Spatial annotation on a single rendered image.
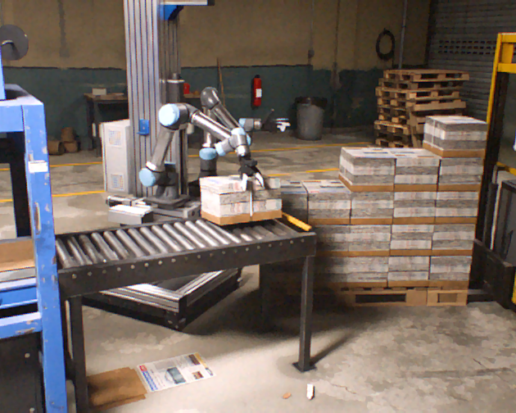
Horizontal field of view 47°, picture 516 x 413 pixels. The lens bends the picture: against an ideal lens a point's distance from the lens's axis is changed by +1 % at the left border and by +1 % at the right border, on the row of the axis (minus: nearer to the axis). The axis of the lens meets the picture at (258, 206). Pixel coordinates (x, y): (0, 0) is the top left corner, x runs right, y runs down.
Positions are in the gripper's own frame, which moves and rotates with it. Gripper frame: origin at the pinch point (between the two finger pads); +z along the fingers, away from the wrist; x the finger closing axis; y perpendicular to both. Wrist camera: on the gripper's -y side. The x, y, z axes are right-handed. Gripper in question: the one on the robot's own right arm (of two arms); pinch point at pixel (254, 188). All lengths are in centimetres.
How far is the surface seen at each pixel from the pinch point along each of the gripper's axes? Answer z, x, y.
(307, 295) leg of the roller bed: 59, -23, 17
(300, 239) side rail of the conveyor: 31.8, -17.8, -1.7
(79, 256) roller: 20, 93, 9
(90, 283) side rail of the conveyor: 36, 91, -1
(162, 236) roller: 13, 48, 22
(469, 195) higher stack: 15, -165, 23
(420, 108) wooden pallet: -239, -530, 424
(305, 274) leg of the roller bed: 49, -22, 11
